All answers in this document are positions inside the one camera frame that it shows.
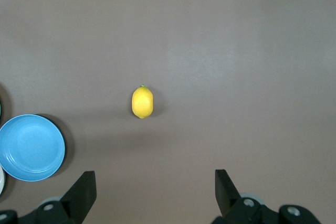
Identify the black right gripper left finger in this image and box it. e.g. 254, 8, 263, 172
0, 170, 96, 224

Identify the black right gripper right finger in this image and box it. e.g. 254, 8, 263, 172
211, 168, 324, 224

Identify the blue plate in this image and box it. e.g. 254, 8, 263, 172
0, 114, 66, 182

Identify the yellow lemon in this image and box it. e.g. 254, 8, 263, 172
131, 84, 154, 120

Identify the beige plate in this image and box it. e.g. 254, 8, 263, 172
0, 166, 6, 196

